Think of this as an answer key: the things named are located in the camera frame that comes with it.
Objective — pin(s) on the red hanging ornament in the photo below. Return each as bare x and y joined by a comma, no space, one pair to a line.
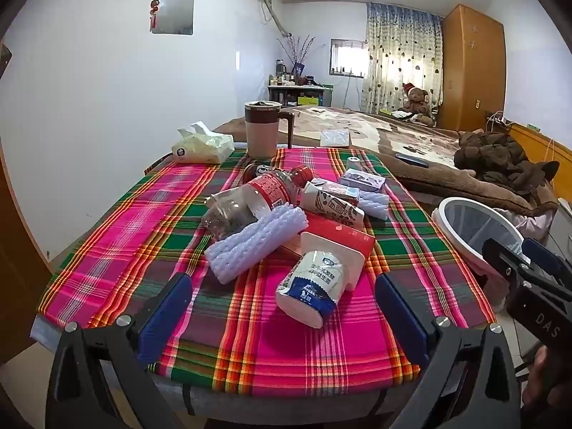
154,9

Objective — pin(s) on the blue white yogurt cup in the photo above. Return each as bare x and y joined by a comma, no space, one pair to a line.
308,290

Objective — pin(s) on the brown bed blanket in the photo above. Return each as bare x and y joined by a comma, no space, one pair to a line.
380,143

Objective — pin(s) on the small clear cup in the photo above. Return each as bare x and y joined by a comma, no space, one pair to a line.
353,164

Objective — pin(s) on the brown white travel mug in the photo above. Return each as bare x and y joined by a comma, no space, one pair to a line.
261,134

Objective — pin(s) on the vase with dry branches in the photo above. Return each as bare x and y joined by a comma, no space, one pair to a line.
297,53

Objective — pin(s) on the brown patterned white carton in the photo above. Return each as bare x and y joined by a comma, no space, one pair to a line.
333,209

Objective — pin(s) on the small white foam net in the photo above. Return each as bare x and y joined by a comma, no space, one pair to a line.
373,203

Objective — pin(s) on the wooden wardrobe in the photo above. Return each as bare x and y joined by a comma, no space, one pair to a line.
473,67

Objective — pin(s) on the blue phone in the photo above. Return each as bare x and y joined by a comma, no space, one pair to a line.
411,159

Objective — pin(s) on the red and white box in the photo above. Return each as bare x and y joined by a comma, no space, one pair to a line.
344,237

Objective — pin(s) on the clear plastic packet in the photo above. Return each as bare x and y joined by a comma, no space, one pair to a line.
335,137

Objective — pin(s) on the red drink can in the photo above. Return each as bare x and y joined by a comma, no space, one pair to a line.
257,172

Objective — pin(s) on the pink green plaid tablecloth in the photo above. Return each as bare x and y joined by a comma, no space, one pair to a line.
134,232

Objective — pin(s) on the patterned curtain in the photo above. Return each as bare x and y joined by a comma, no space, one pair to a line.
397,53

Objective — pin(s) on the window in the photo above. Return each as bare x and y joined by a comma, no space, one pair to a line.
348,58

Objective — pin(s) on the grey wall panel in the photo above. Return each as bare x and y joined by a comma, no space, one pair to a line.
176,11

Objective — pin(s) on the soft tissue pack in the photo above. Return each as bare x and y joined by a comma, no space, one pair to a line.
201,147

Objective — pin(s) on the brown teddy bear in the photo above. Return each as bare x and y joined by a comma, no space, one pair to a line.
418,100

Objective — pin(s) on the grey table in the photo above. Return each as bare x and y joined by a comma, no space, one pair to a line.
268,404

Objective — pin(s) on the clear plastic bottle red label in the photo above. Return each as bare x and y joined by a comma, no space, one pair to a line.
263,192

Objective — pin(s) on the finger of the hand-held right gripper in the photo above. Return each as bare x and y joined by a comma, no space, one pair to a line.
543,254
505,257

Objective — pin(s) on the white air conditioner pipe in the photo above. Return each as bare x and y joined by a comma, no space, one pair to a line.
272,11

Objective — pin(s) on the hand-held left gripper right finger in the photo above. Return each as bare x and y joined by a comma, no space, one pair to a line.
402,321

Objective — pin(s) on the dark brown cloth pile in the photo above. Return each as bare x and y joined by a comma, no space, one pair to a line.
496,161

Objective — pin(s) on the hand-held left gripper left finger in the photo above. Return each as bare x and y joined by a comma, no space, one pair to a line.
165,317

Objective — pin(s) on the cluttered side desk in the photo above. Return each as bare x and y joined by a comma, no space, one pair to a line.
295,96

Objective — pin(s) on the person's right hand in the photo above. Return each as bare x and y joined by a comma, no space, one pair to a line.
538,375

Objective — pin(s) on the white trash bin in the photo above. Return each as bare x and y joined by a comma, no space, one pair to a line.
473,228

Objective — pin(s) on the wooden headboard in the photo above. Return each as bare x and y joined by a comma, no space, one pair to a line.
549,143

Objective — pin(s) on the purple drink carton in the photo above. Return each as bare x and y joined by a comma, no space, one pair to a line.
364,182

